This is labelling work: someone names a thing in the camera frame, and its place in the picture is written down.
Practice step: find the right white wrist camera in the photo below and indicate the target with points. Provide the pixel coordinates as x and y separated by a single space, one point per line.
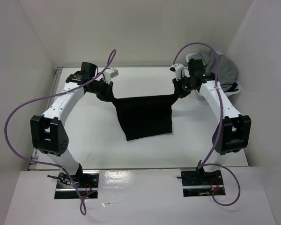
177 69

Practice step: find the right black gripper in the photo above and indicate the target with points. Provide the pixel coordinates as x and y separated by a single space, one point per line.
179 92

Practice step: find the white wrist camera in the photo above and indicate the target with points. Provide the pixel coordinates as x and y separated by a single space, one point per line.
108 74
177 69

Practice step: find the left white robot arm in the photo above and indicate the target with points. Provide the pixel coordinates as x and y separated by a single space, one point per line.
48 132

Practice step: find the white laundry basket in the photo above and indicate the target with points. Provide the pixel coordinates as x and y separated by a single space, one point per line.
233 90

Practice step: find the black skirt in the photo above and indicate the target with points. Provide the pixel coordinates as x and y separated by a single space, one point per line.
147 116

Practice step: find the grey skirt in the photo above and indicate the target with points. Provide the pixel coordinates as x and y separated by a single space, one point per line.
227 69

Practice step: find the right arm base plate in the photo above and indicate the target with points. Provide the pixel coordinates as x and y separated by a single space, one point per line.
201 185

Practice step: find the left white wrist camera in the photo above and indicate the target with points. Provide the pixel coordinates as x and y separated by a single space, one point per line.
108 74

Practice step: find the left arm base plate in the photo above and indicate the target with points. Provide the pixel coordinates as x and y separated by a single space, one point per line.
88 187

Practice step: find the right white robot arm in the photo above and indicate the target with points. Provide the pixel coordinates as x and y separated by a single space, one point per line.
233 129

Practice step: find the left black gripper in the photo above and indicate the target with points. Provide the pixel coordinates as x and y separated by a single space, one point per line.
107 95

